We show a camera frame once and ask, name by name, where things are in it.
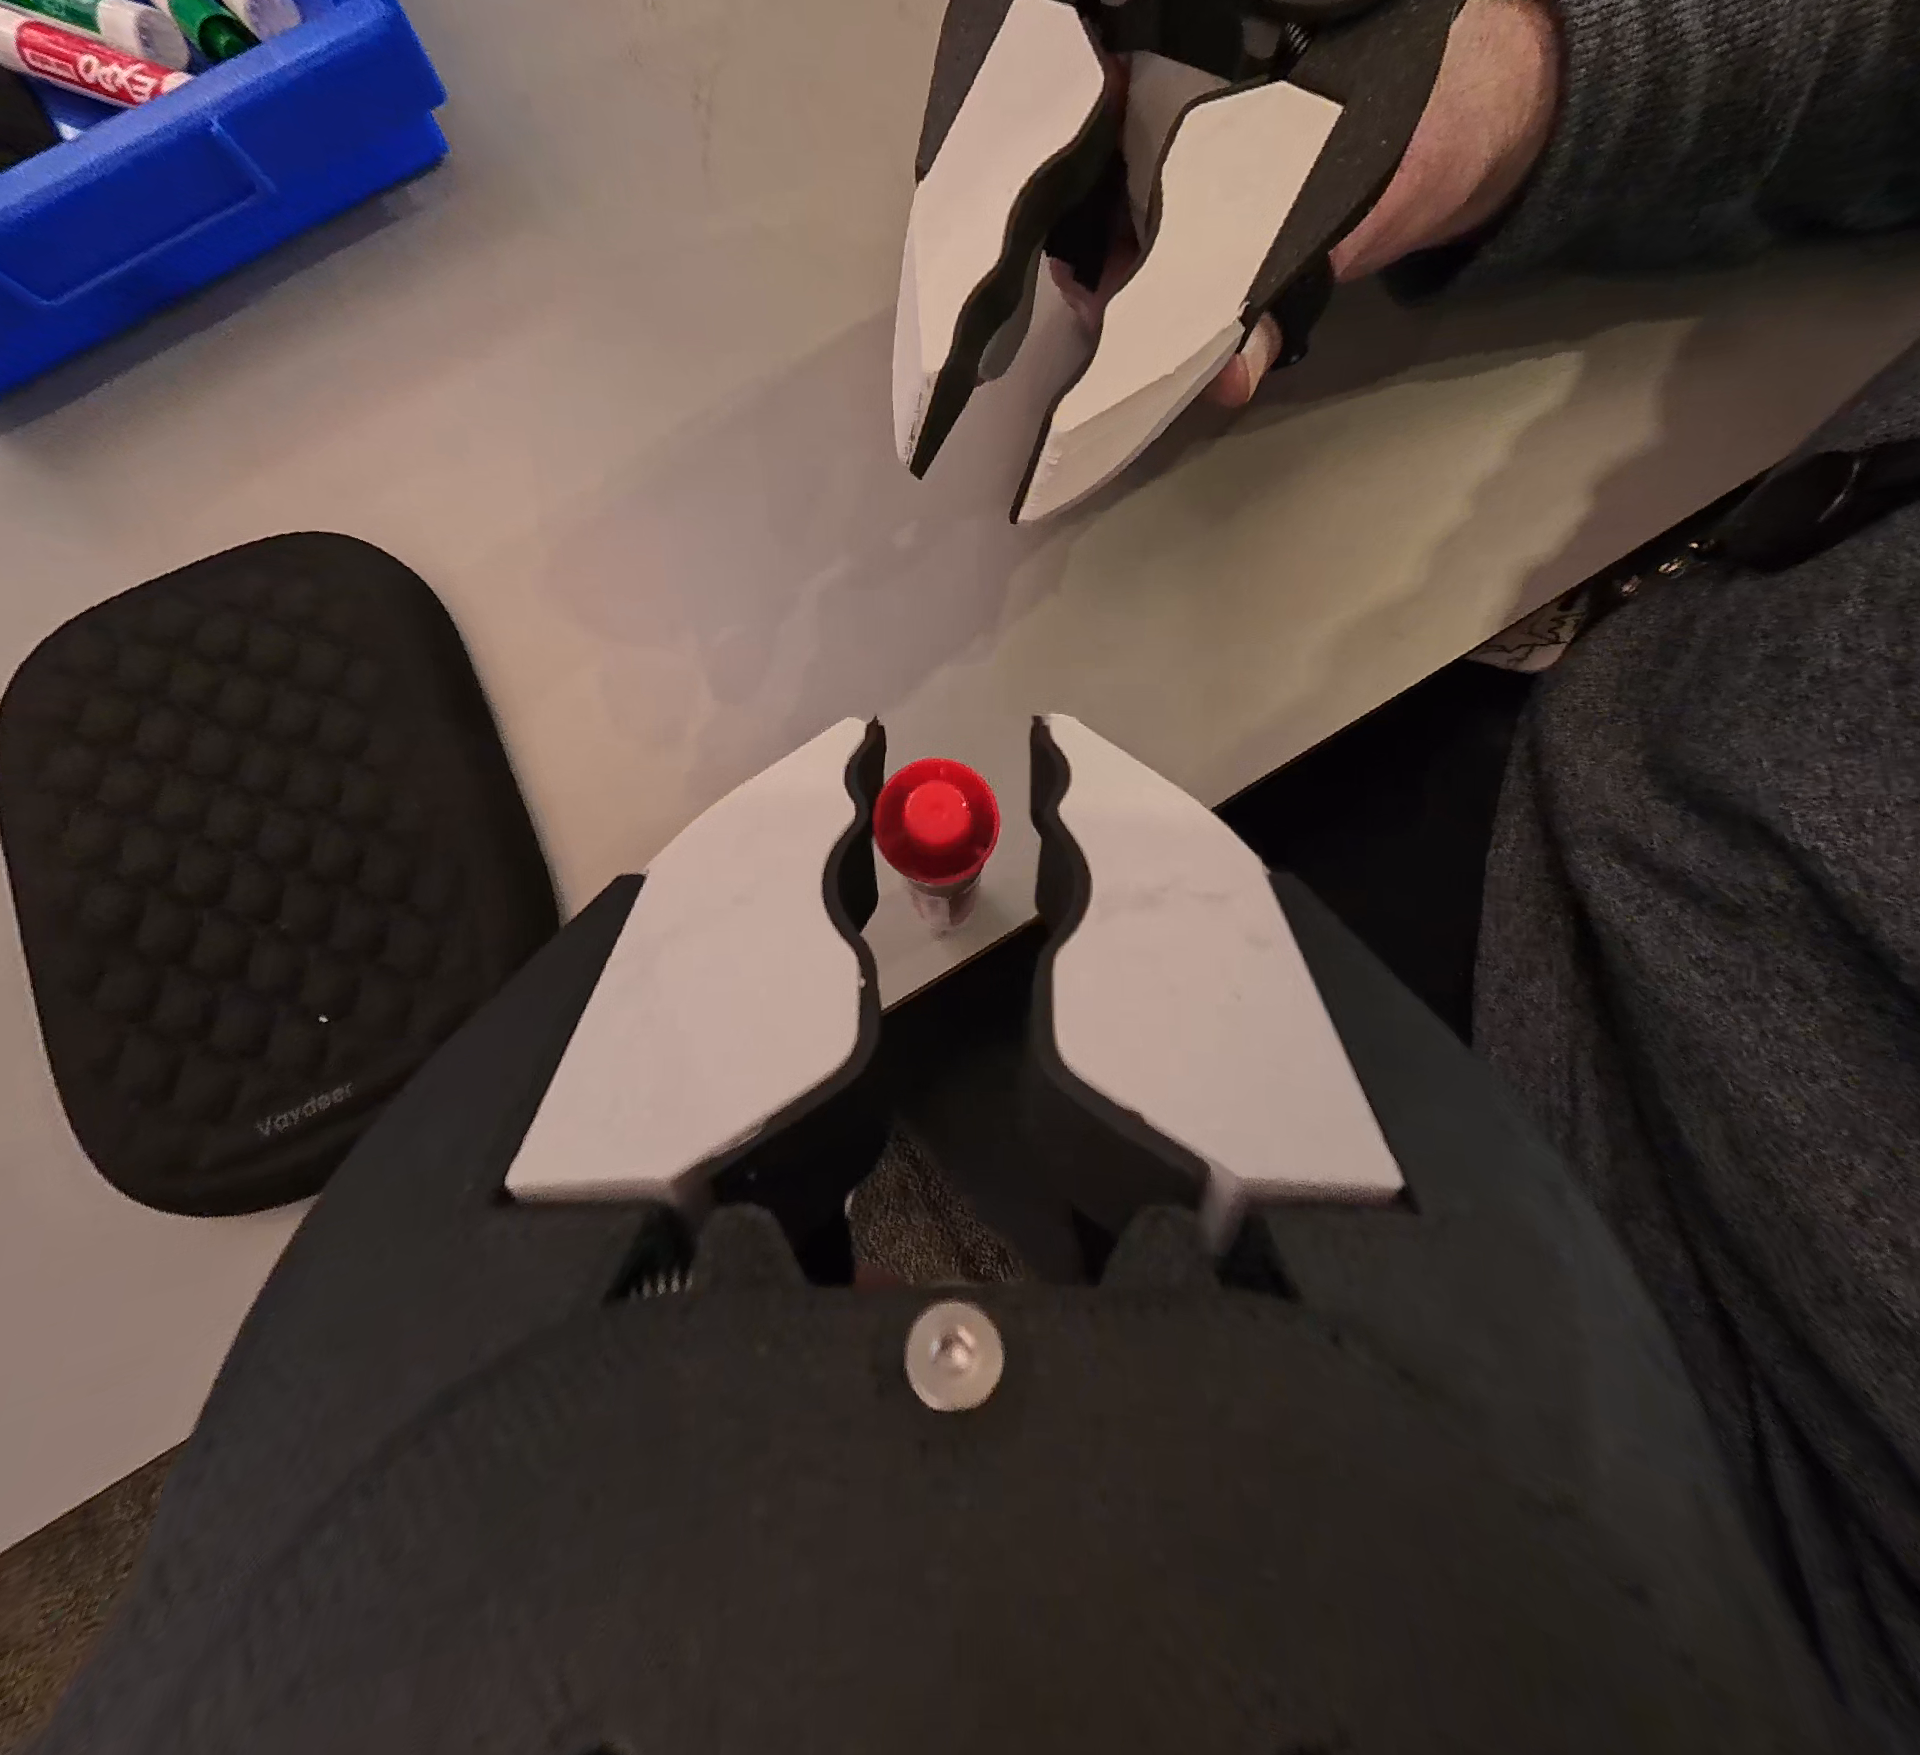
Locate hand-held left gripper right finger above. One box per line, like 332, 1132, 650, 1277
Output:
1028, 711, 1411, 1257

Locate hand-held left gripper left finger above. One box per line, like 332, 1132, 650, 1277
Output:
502, 713, 886, 1254

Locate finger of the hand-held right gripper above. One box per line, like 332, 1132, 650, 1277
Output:
892, 0, 1122, 483
1007, 47, 1347, 528

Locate red capped marker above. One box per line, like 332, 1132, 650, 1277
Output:
868, 754, 1004, 944

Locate person's right forearm grey sleeve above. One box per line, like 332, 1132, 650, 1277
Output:
1341, 0, 1920, 305

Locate person's right hand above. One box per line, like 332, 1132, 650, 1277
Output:
1044, 0, 1569, 417

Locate black padded wrist rest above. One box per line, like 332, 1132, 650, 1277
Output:
0, 528, 561, 1217

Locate white printed badge card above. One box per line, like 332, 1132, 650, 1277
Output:
1470, 588, 1594, 678

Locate person's torso grey sweater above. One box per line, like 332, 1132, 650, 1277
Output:
1461, 344, 1920, 1734

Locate black badge reel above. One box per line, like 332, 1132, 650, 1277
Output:
1716, 436, 1920, 574

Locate blue plastic bin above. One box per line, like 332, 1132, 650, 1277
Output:
0, 0, 452, 398

